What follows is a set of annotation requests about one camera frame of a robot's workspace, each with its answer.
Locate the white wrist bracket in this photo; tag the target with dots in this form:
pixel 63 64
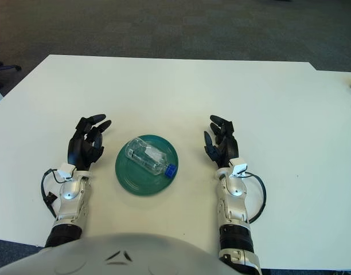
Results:
pixel 66 171
pixel 238 167

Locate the clear bottle with blue cap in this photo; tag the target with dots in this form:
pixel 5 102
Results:
pixel 149 157

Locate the silver robot torso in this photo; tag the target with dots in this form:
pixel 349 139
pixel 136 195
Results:
pixel 112 255

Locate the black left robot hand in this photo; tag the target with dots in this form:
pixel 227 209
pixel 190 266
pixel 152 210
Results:
pixel 83 146

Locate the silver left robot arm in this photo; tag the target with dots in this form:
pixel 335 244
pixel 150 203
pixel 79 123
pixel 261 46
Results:
pixel 69 206

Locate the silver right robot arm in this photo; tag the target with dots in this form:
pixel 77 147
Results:
pixel 235 215

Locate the green round plate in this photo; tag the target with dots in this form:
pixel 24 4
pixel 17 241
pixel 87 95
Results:
pixel 135 177

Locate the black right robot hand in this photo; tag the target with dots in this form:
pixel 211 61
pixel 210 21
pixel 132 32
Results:
pixel 225 146

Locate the black office chair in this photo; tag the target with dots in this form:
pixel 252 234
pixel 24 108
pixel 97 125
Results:
pixel 3 67

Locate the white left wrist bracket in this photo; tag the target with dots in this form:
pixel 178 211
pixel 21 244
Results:
pixel 66 171

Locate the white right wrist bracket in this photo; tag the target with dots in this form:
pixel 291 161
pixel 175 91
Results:
pixel 238 167

